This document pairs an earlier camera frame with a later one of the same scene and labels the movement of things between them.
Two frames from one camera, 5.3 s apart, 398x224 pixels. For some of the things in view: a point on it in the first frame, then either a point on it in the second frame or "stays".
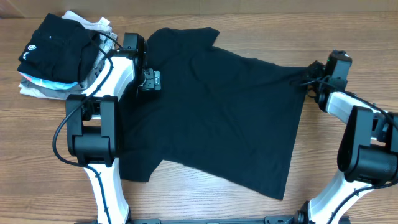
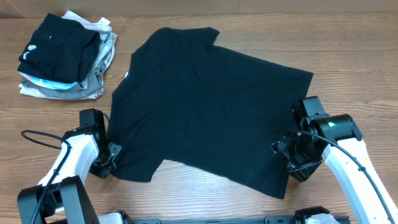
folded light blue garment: (48, 84) stays
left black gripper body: (152, 81) -> (104, 163)
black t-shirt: (218, 113) stays
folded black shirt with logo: (59, 48) stays
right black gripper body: (314, 70) -> (302, 159)
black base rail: (270, 219) stays
